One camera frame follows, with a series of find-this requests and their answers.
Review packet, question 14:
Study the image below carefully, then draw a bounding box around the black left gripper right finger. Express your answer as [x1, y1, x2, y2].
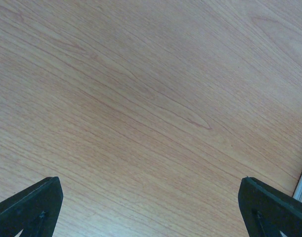
[238, 177, 302, 237]

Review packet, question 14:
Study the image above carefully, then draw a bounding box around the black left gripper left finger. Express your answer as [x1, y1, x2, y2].
[0, 177, 63, 237]

